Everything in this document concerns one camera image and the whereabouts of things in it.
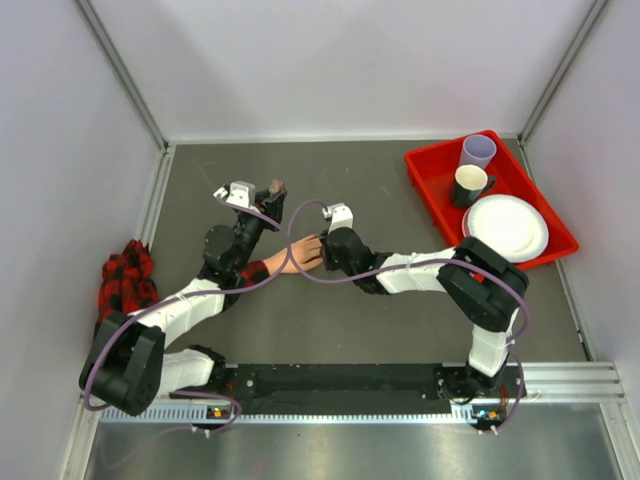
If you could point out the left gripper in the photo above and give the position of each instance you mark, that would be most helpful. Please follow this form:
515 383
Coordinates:
270 206

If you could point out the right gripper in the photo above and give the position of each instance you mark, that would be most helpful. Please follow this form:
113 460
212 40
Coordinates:
330 263

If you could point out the glitter nail polish bottle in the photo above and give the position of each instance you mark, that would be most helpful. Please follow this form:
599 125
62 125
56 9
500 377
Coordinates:
277 188

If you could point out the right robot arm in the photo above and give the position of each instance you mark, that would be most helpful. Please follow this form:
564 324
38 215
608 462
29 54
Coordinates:
487 288

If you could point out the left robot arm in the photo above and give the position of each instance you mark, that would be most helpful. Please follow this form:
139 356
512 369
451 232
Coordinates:
128 366

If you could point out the mannequin hand with long nails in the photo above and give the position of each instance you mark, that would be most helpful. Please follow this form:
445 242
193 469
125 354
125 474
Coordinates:
306 252

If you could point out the red plastic tray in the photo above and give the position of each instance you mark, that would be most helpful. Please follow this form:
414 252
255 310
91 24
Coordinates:
431 172

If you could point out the black mug white inside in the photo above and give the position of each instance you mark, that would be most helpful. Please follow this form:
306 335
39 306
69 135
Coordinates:
470 182

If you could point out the red black plaid sleeve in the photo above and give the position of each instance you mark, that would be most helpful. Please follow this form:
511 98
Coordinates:
127 285

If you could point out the lavender plastic cup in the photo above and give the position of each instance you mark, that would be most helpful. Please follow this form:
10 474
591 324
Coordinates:
477 150

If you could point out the white paper plates stack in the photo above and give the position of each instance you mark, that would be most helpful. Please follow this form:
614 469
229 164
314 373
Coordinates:
508 225

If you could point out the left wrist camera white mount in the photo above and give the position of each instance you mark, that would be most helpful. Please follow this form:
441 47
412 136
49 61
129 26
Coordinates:
238 194

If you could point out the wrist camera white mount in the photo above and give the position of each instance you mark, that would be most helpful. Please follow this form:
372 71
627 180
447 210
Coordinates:
238 194
338 216

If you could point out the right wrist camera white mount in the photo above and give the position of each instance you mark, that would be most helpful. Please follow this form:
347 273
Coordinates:
338 216

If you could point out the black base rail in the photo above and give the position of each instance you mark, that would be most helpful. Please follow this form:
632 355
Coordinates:
358 389

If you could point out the white cable duct strip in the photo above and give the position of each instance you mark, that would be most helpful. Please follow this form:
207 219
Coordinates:
219 413

